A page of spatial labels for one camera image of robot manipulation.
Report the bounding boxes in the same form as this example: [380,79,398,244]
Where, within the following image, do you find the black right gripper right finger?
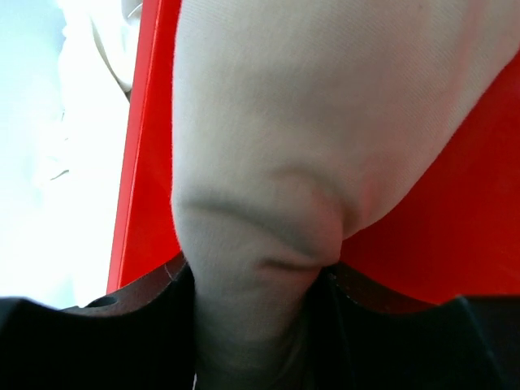
[307,263,519,389]

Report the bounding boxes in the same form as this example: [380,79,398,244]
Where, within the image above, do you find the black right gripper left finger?
[1,259,194,389]

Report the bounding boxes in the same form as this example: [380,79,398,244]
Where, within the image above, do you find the beige t shirt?
[172,1,519,389]

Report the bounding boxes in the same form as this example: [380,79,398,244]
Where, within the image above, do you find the red plastic bin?
[107,1,519,303]

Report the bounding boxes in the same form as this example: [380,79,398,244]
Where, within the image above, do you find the cream white t shirt pile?
[56,0,144,94]

